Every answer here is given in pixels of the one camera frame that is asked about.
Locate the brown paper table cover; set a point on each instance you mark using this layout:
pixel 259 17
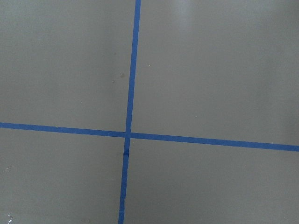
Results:
pixel 149 111

